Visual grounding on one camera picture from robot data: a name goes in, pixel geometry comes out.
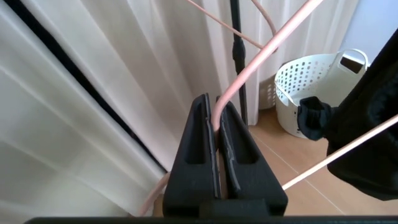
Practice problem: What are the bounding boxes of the pink clothes hanger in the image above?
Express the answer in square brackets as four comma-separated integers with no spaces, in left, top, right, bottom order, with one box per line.
[136,0,398,217]
[186,0,278,52]

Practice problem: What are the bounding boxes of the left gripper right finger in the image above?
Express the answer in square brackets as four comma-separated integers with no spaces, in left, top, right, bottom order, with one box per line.
[216,96,289,217]

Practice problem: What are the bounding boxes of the white laundry basket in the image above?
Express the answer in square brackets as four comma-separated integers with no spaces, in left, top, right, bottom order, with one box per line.
[273,48,371,139]

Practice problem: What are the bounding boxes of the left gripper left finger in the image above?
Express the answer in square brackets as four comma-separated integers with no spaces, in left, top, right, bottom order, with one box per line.
[162,93,221,217]

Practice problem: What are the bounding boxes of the black shorts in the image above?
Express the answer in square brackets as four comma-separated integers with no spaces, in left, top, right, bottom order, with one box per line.
[297,29,398,202]

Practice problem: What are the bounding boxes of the black clothes rack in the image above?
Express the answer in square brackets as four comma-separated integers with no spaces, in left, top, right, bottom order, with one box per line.
[229,0,249,127]

